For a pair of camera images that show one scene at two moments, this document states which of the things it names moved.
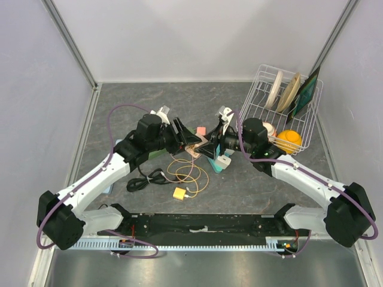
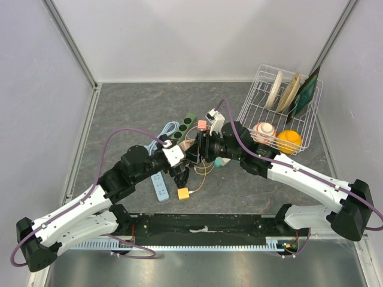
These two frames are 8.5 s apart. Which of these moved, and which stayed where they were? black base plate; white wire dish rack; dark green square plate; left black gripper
Moved: left black gripper
Stayed: black base plate; dark green square plate; white wire dish rack
